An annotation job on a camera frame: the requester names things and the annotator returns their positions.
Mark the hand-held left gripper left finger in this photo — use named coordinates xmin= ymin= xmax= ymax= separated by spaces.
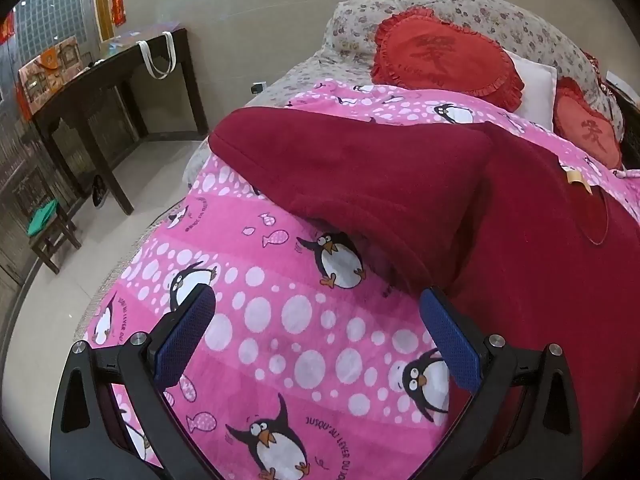
xmin=49 ymin=284 xmax=217 ymax=480

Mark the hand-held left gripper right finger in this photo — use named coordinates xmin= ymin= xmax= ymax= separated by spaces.
xmin=419 ymin=286 xmax=598 ymax=480

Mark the dark red fleece garment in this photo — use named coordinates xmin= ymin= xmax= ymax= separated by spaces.
xmin=207 ymin=105 xmax=640 ymax=480

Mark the pink penguin printed blanket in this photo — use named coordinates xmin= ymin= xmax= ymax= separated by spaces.
xmin=75 ymin=81 xmax=640 ymax=480

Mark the dark wooden chair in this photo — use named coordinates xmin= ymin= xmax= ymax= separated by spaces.
xmin=12 ymin=170 xmax=83 ymax=275

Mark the green seat cushion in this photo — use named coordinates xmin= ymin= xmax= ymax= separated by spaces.
xmin=26 ymin=199 xmax=60 ymax=238

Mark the small red heart cushion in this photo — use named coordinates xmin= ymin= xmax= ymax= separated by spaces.
xmin=552 ymin=77 xmax=626 ymax=171

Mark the white pillow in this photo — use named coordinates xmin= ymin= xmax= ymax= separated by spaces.
xmin=510 ymin=52 xmax=558 ymax=133

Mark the dark wooden table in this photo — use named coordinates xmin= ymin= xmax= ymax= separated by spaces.
xmin=31 ymin=27 xmax=210 ymax=213

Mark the white tote bag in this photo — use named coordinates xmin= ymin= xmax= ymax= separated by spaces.
xmin=100 ymin=31 xmax=178 ymax=81

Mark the large red heart cushion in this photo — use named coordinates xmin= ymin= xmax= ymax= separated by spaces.
xmin=371 ymin=6 xmax=526 ymax=113

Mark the orange gift box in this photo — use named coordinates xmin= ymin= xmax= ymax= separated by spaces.
xmin=17 ymin=36 xmax=83 ymax=121

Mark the floral pillow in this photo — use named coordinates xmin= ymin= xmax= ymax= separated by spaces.
xmin=392 ymin=0 xmax=626 ymax=143
xmin=322 ymin=0 xmax=393 ymax=58

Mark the dark wooden bed frame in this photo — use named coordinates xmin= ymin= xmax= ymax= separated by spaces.
xmin=605 ymin=72 xmax=640 ymax=147

